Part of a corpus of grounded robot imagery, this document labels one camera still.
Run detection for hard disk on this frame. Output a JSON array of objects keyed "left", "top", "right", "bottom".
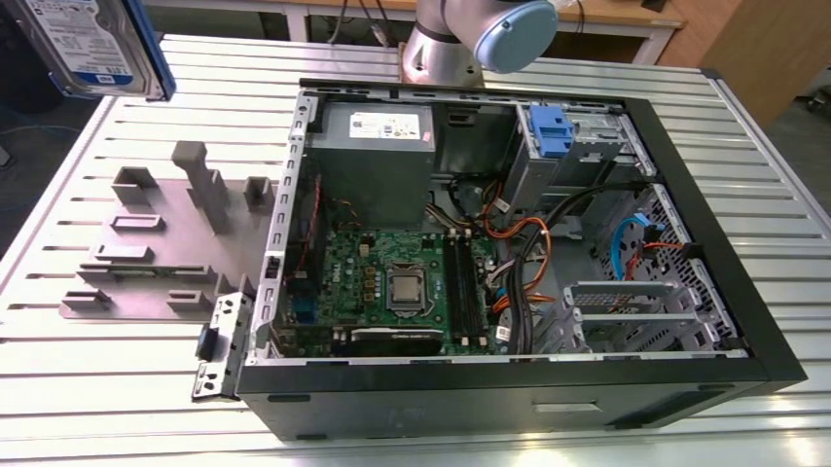
[{"left": 22, "top": 0, "right": 177, "bottom": 103}]

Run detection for silver disk bay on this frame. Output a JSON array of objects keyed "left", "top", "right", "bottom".
[{"left": 561, "top": 278, "right": 743, "bottom": 357}]

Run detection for green motherboard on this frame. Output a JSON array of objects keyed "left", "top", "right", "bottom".
[{"left": 275, "top": 227, "right": 515, "bottom": 360}]

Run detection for silver CPU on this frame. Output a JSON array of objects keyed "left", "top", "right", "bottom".
[{"left": 391, "top": 275, "right": 427, "bottom": 306}]

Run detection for CPU socket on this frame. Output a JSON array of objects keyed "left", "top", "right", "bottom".
[{"left": 383, "top": 261, "right": 435, "bottom": 321}]

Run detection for grey power supply unit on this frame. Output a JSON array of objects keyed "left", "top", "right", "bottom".
[{"left": 303, "top": 100, "right": 437, "bottom": 233}]

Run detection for black RAM slot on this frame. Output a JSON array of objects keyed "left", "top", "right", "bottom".
[{"left": 460, "top": 228, "right": 489, "bottom": 347}]

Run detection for black graphics card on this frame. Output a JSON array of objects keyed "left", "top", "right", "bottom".
[{"left": 327, "top": 324, "right": 448, "bottom": 360}]

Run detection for grey optical drive cage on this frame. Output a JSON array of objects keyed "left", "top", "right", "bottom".
[{"left": 503, "top": 99, "right": 652, "bottom": 218}]

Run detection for blue plastic drive latch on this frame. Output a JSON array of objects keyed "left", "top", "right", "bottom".
[{"left": 528, "top": 104, "right": 577, "bottom": 161}]

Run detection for black PC case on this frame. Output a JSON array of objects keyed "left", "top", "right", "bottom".
[{"left": 233, "top": 76, "right": 809, "bottom": 443}]

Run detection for grey parts rack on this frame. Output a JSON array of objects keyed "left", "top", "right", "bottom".
[{"left": 57, "top": 140, "right": 287, "bottom": 323}]

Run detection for green RAM stick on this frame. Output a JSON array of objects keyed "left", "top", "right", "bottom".
[{"left": 111, "top": 267, "right": 180, "bottom": 280}]

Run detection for wooden cabinet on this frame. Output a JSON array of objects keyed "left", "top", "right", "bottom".
[{"left": 659, "top": 0, "right": 831, "bottom": 130}]

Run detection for black chair base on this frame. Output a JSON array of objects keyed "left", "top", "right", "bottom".
[{"left": 795, "top": 82, "right": 831, "bottom": 116}]

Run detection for yellow black power wires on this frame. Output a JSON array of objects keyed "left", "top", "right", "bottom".
[{"left": 424, "top": 201, "right": 485, "bottom": 233}]

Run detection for thin coloured fan wires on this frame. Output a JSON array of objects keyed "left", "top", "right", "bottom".
[{"left": 327, "top": 197, "right": 364, "bottom": 229}]

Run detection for orange power wires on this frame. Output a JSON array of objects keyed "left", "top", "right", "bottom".
[{"left": 483, "top": 216, "right": 559, "bottom": 315}]

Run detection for blue disk wire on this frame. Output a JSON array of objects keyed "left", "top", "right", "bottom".
[{"left": 611, "top": 213, "right": 659, "bottom": 282}]

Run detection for orange disk wire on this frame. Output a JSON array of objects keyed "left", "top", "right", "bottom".
[{"left": 636, "top": 240, "right": 691, "bottom": 267}]

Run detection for wooden desk white frame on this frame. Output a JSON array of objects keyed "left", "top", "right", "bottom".
[{"left": 259, "top": 0, "right": 689, "bottom": 67}]

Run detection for blue floor cable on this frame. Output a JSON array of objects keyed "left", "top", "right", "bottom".
[{"left": 0, "top": 124, "right": 83, "bottom": 143}]

